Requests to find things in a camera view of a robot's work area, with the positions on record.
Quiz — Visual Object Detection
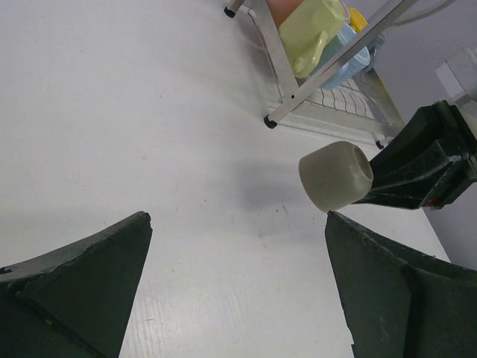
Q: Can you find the pink tall tumbler cup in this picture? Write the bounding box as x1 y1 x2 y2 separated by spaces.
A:
267 0 303 27

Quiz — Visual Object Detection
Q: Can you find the small taupe mug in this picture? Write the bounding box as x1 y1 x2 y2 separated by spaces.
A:
298 141 373 213

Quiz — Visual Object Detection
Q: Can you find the steel dish rack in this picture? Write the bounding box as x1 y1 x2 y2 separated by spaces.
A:
223 0 459 150

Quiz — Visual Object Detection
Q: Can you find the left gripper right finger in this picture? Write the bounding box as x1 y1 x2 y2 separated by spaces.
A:
325 212 476 357

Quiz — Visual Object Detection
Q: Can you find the yellow mug black handle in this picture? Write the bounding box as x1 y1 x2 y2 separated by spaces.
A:
347 7 368 33

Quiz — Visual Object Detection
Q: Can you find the pale yellow mug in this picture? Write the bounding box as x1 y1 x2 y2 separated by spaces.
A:
278 0 345 78

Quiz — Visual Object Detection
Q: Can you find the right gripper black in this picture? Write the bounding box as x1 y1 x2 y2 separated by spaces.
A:
355 101 476 210

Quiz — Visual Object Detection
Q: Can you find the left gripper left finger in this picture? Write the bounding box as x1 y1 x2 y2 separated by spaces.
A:
1 212 152 357

